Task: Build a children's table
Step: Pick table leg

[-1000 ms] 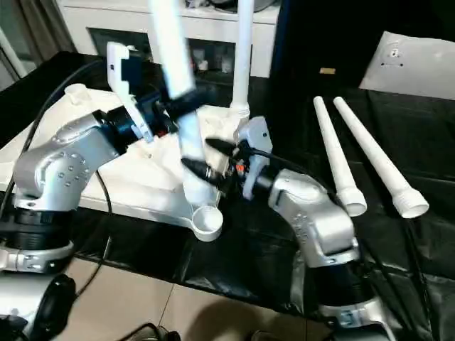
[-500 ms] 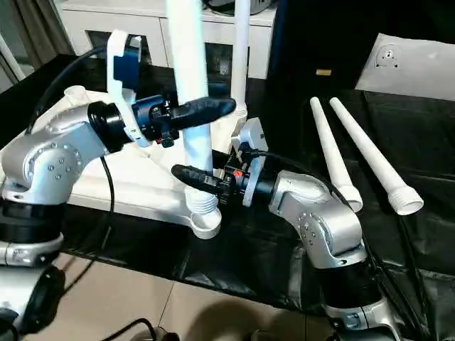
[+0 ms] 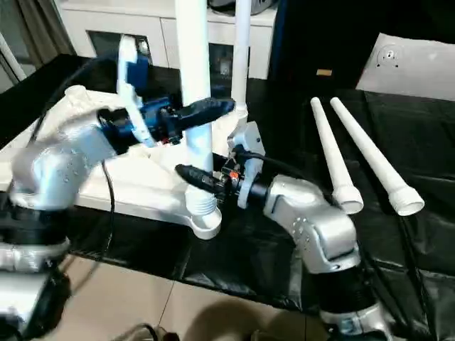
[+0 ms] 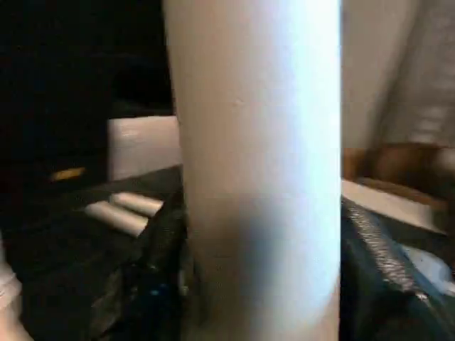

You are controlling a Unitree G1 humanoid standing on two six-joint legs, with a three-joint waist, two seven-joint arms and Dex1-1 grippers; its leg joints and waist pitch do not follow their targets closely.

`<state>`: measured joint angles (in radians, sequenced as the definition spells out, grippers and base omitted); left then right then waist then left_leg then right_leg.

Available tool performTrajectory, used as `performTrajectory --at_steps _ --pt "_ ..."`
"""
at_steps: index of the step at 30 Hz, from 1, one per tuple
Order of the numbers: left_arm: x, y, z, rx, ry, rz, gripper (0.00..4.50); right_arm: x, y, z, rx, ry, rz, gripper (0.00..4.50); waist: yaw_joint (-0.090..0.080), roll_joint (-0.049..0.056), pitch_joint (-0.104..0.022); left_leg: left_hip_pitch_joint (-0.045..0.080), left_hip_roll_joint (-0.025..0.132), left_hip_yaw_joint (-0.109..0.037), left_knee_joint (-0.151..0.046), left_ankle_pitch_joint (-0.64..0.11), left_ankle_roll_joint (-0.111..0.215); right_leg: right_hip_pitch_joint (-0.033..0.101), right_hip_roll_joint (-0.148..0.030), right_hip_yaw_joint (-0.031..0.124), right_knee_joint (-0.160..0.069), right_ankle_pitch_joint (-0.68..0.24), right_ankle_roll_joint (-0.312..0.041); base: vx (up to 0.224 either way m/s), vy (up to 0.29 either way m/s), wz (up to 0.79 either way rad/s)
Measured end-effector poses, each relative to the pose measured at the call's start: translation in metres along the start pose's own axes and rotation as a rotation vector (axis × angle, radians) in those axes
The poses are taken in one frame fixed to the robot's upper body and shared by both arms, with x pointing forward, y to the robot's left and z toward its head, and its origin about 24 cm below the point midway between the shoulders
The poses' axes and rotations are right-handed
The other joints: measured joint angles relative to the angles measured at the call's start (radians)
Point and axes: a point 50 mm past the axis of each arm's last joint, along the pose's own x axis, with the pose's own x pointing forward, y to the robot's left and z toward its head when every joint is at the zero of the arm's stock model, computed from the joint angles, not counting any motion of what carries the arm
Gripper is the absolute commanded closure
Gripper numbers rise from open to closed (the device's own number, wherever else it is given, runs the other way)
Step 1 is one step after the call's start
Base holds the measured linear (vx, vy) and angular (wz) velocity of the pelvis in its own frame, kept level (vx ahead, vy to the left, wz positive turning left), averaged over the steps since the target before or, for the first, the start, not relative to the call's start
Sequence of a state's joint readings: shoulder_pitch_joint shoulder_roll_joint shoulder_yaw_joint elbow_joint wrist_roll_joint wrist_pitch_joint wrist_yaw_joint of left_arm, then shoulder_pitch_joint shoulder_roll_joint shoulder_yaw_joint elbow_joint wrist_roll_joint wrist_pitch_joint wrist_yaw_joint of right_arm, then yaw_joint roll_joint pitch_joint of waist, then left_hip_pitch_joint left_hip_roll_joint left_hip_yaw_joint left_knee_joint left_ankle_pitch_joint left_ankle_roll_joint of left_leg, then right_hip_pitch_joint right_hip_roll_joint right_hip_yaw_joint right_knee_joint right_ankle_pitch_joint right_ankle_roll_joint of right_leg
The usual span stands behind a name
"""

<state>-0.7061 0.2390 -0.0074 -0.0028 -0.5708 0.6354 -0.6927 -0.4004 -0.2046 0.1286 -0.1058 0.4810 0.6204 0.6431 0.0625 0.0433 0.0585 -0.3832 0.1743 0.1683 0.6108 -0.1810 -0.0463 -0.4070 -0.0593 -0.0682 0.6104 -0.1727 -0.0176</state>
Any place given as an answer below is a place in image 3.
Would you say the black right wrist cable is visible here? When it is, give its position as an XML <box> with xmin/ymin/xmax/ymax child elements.
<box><xmin>236</xmin><ymin>148</ymin><xmax>427</xmax><ymax>341</ymax></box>

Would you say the white plastic table top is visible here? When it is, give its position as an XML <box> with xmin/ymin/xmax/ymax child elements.
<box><xmin>0</xmin><ymin>85</ymin><xmax>250</xmax><ymax>241</ymax></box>

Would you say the white glass-door cabinet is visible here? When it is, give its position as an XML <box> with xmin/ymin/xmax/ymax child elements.
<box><xmin>58</xmin><ymin>0</ymin><xmax>278</xmax><ymax>81</ymax></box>

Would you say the black box with gold label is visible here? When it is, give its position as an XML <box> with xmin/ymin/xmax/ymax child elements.
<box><xmin>269</xmin><ymin>0</ymin><xmax>387</xmax><ymax>90</ymax></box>

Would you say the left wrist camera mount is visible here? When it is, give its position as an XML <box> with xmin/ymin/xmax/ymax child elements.
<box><xmin>117</xmin><ymin>33</ymin><xmax>157</xmax><ymax>148</ymax></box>

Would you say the white plastic table leg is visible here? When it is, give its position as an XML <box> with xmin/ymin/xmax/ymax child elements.
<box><xmin>176</xmin><ymin>0</ymin><xmax>223</xmax><ymax>217</ymax></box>
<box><xmin>329</xmin><ymin>97</ymin><xmax>426</xmax><ymax>217</ymax></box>
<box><xmin>310</xmin><ymin>97</ymin><xmax>364</xmax><ymax>214</ymax></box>
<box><xmin>232</xmin><ymin>0</ymin><xmax>252</xmax><ymax>117</ymax></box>

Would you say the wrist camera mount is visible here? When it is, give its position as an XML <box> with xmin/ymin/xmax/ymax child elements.
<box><xmin>117</xmin><ymin>33</ymin><xmax>157</xmax><ymax>148</ymax></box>
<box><xmin>226</xmin><ymin>120</ymin><xmax>266</xmax><ymax>209</ymax></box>

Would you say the beige curtain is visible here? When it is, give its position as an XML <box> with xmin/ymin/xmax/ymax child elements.
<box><xmin>14</xmin><ymin>0</ymin><xmax>77</xmax><ymax>77</ymax></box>

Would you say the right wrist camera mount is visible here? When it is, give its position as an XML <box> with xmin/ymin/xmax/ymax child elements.
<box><xmin>226</xmin><ymin>120</ymin><xmax>266</xmax><ymax>209</ymax></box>

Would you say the dark grey cap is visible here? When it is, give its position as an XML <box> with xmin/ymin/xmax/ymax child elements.
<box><xmin>208</xmin><ymin>0</ymin><xmax>274</xmax><ymax>17</ymax></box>

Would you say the white panel with screw holes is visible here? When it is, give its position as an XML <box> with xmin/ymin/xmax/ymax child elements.
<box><xmin>355</xmin><ymin>32</ymin><xmax>455</xmax><ymax>99</ymax></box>

